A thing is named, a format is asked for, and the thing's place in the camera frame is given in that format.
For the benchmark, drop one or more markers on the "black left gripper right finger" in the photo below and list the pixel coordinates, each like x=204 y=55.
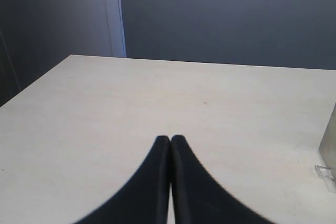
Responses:
x=197 y=196

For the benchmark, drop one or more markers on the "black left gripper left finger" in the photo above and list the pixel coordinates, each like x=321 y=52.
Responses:
x=144 y=198

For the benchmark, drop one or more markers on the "stainless steel test tube rack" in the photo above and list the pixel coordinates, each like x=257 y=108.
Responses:
x=327 y=145

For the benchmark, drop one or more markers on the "clear plastic bracket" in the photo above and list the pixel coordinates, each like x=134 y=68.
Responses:
x=325 y=174

